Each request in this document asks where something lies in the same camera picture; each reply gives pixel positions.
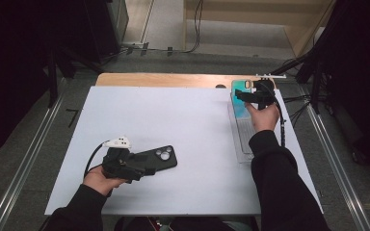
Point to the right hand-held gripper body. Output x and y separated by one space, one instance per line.
264 94

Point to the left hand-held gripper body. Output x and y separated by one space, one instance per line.
118 163

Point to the blue phone case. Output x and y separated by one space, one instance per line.
239 106

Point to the black phone case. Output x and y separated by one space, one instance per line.
162 159

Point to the clear plastic tray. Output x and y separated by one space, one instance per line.
242 141

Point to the person's right hand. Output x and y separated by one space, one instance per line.
265 118

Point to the person's left hand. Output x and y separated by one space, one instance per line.
101 183

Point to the black round table grommet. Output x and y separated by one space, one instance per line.
220 86

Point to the white board sheet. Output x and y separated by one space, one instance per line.
189 144

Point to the black metal stand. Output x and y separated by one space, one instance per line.
53 80
314 73

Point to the person's lap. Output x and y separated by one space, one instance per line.
186 224

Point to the light wooden shelf unit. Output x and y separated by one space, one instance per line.
269 12

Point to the black curtain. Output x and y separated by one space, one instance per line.
9 64
363 80

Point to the dark cabinet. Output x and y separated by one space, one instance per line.
109 29

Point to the metal floor rail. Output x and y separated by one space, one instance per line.
337 160
25 160

